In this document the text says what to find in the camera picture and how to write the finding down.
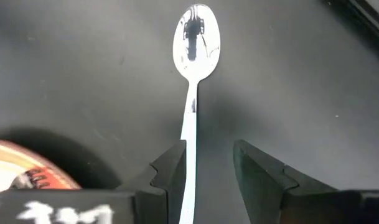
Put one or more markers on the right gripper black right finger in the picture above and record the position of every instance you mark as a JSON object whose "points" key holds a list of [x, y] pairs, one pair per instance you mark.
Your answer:
{"points": [[260, 180]]}

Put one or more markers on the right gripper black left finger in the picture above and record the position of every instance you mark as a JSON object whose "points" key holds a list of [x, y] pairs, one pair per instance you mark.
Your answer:
{"points": [[175, 186]]}

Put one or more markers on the orange swirl plate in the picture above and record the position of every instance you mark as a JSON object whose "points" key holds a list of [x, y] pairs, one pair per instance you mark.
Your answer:
{"points": [[8, 165]]}

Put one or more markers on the black aluminium table frame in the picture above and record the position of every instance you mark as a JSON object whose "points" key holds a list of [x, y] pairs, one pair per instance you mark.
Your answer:
{"points": [[372, 15]]}

